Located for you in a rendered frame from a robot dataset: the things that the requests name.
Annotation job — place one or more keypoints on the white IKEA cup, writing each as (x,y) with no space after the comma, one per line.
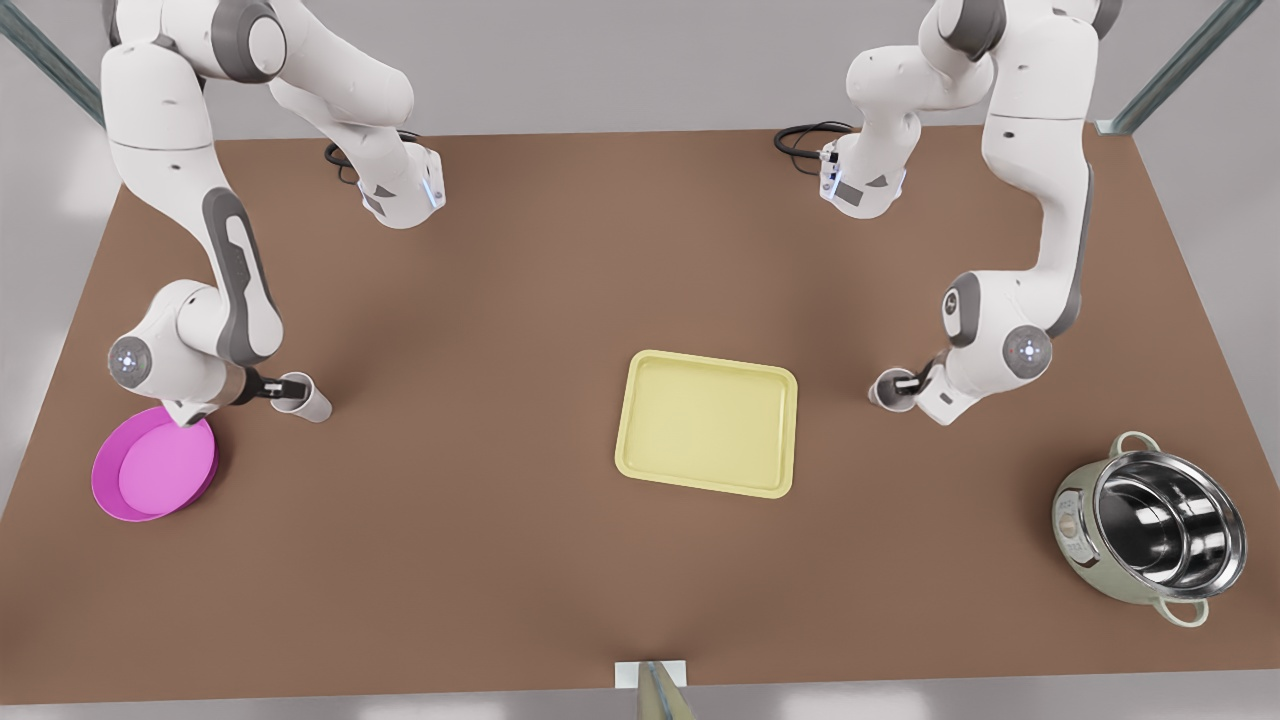
(885,395)
(314,402)

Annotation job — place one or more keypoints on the pale yellow rectangular tray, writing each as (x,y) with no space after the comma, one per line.
(708,424)

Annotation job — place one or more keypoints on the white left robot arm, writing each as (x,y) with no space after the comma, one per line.
(1035,150)

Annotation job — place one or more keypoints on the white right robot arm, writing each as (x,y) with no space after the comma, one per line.
(160,150)

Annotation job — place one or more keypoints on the magenta round plate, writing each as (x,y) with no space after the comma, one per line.
(155,470)

